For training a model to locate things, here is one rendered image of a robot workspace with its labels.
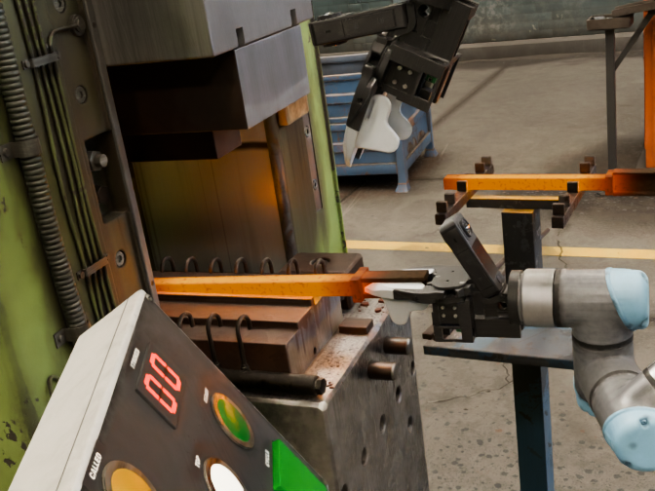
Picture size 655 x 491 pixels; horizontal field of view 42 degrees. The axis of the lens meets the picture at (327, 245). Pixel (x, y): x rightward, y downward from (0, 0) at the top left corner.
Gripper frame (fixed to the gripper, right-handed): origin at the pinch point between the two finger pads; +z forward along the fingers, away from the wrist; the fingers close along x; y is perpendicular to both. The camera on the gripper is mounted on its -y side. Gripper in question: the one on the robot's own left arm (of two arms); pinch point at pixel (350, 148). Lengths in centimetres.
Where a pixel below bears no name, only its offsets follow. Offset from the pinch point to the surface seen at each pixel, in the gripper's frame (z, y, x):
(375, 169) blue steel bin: 159, -64, 362
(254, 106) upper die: 2.1, -14.0, 4.4
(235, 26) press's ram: -6.6, -18.4, 2.9
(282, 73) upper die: 0.2, -15.0, 13.5
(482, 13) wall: 141, -96, 777
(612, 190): 14, 33, 66
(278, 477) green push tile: 17.1, 11.2, -32.8
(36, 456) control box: 9, -2, -50
